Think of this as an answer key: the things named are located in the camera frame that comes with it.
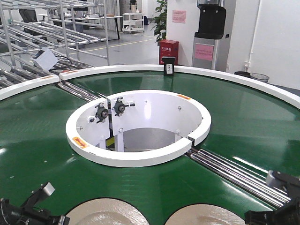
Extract metal roller rack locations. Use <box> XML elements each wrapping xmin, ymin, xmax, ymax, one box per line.
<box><xmin>0</xmin><ymin>0</ymin><xmax>110</xmax><ymax>90</ymax></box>

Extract black sensor bracket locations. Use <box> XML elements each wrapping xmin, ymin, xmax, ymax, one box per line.
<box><xmin>162</xmin><ymin>56</ymin><xmax>176</xmax><ymax>76</ymax></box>

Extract black water dispenser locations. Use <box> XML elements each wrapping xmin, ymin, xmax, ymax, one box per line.
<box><xmin>192</xmin><ymin>0</ymin><xmax>226</xmax><ymax>69</ymax></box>

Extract green potted plant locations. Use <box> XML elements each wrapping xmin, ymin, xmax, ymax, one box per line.
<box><xmin>152</xmin><ymin>0</ymin><xmax>167</xmax><ymax>43</ymax></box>

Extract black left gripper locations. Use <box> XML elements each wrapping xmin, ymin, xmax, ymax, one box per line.
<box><xmin>0</xmin><ymin>199</ymin><xmax>70</xmax><ymax>225</ymax></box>

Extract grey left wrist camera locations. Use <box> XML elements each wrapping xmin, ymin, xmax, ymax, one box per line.
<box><xmin>30</xmin><ymin>182</ymin><xmax>55</xmax><ymax>206</ymax></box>

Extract white rolling cart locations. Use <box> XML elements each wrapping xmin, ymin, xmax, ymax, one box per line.
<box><xmin>122</xmin><ymin>13</ymin><xmax>144</xmax><ymax>33</ymax></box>

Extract steel conveyor rollers left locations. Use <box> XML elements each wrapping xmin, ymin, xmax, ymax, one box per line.
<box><xmin>56</xmin><ymin>82</ymin><xmax>106</xmax><ymax>102</ymax></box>

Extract steel conveyor rollers right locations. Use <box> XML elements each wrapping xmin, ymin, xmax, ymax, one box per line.
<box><xmin>186</xmin><ymin>148</ymin><xmax>291</xmax><ymax>208</ymax></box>

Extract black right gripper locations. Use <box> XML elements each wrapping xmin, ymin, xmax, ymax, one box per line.
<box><xmin>245</xmin><ymin>199</ymin><xmax>300</xmax><ymax>225</ymax></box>

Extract white controller box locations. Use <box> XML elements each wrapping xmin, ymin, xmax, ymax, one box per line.
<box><xmin>31</xmin><ymin>47</ymin><xmax>58</xmax><ymax>71</ymax></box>

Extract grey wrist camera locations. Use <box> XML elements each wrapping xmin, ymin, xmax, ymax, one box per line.
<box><xmin>30</xmin><ymin>182</ymin><xmax>55</xmax><ymax>206</ymax></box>
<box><xmin>265</xmin><ymin>170</ymin><xmax>300</xmax><ymax>192</ymax></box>

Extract white inner conveyor ring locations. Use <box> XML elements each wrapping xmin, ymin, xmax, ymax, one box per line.
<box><xmin>66</xmin><ymin>90</ymin><xmax>212</xmax><ymax>168</ymax></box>

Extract white outer conveyor rim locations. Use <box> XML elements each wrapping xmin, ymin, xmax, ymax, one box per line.
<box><xmin>0</xmin><ymin>64</ymin><xmax>300</xmax><ymax>108</ymax></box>

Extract pink wall notice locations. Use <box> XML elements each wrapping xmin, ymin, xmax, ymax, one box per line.
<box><xmin>172</xmin><ymin>10</ymin><xmax>186</xmax><ymax>23</ymax></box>

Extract beige plate black rim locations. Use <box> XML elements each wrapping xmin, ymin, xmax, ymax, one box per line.
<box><xmin>165</xmin><ymin>204</ymin><xmax>245</xmax><ymax>225</ymax></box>

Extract red fire equipment box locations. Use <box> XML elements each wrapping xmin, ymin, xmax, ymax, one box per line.
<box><xmin>159</xmin><ymin>39</ymin><xmax>179</xmax><ymax>65</ymax></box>

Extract steel conveyor rollers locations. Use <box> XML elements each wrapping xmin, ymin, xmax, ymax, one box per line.
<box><xmin>56</xmin><ymin>82</ymin><xmax>106</xmax><ymax>102</ymax></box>
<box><xmin>186</xmin><ymin>148</ymin><xmax>291</xmax><ymax>208</ymax></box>

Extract beige plate left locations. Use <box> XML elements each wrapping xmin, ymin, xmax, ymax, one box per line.
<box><xmin>67</xmin><ymin>198</ymin><xmax>149</xmax><ymax>225</ymax></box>

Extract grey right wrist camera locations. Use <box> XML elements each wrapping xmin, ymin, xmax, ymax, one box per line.
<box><xmin>265</xmin><ymin>170</ymin><xmax>300</xmax><ymax>192</ymax></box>

